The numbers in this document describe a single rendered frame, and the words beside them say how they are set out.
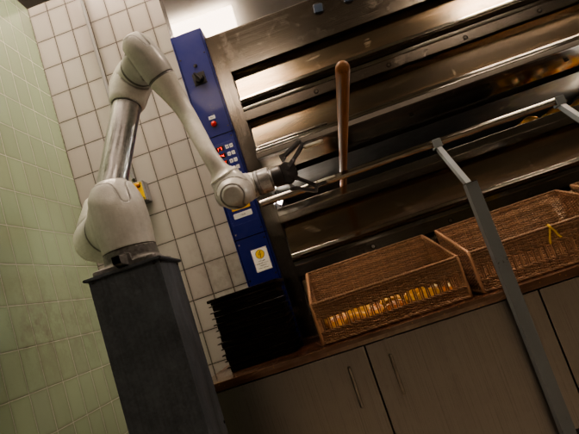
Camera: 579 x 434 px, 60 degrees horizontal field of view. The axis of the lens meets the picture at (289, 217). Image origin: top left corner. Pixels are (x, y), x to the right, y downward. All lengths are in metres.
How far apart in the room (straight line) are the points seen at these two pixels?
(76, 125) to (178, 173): 0.59
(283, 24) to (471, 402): 1.84
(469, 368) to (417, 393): 0.19
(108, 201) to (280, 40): 1.38
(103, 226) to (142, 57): 0.64
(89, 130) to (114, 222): 1.28
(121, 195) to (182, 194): 0.97
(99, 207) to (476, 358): 1.27
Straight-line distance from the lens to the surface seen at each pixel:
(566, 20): 2.78
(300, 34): 2.58
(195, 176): 2.45
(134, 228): 1.47
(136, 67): 1.86
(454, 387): 1.83
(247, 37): 2.61
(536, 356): 1.82
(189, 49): 2.62
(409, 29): 2.58
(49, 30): 3.00
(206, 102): 2.50
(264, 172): 1.76
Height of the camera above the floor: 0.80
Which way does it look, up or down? 8 degrees up
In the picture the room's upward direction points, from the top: 18 degrees counter-clockwise
